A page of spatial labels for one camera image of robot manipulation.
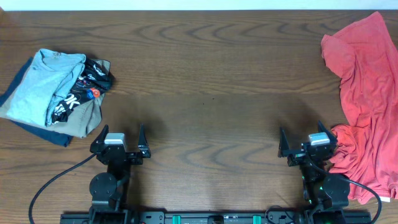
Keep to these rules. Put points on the black printed folded shirt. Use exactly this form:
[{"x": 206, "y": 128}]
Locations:
[{"x": 93, "y": 82}]

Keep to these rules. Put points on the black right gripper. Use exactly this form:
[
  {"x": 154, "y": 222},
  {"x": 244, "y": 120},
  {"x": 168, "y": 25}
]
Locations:
[{"x": 296, "y": 155}]

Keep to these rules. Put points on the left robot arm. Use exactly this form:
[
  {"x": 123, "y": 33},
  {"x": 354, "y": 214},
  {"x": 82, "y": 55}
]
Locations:
[{"x": 109, "y": 189}]

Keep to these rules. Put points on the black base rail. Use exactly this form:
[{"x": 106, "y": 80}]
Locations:
[{"x": 269, "y": 217}]

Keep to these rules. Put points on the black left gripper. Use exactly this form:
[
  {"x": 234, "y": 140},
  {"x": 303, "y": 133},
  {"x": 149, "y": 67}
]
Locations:
[{"x": 143, "y": 151}]

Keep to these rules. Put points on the navy folded shirt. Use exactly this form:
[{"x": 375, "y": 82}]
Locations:
[{"x": 50, "y": 136}]

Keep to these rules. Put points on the light blue folded shirt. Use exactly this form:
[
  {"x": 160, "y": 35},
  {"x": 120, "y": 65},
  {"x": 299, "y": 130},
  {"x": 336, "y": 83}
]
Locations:
[{"x": 47, "y": 82}]

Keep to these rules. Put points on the red t-shirt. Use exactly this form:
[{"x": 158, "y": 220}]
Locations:
[{"x": 365, "y": 58}]

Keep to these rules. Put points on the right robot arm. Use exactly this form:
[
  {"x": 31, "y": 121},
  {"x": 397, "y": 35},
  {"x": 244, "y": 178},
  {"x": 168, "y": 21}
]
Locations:
[{"x": 327, "y": 193}]

